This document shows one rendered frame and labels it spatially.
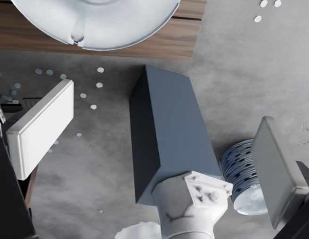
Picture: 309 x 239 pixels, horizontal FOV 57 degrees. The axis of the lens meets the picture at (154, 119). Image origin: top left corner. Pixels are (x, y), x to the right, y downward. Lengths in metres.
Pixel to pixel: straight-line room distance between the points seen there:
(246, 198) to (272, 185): 1.23
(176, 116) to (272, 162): 0.71
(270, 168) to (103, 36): 0.42
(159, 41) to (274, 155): 0.46
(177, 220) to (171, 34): 0.41
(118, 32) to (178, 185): 0.40
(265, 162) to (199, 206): 0.55
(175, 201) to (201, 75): 0.54
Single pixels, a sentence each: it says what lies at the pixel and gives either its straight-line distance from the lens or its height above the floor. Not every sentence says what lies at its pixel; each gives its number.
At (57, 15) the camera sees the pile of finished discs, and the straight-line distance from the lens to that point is 0.53.
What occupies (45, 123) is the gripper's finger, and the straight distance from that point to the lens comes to 0.17.
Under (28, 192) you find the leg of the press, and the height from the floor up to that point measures 0.31.
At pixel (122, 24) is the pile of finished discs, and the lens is 0.53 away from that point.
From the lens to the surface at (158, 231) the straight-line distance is 1.87.
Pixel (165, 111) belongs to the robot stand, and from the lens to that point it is 0.87.
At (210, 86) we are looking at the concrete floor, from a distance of 1.15.
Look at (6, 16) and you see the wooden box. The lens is 0.60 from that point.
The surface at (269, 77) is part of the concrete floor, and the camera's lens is 1.22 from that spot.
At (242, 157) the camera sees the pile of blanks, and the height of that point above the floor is 0.08.
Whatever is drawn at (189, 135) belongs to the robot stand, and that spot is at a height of 0.32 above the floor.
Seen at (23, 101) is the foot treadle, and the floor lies 0.16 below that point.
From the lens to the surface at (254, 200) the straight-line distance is 1.42.
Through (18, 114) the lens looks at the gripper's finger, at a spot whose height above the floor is 0.74.
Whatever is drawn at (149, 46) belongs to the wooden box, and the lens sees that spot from 0.60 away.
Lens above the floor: 0.87
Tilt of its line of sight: 46 degrees down
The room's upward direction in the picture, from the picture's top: 171 degrees clockwise
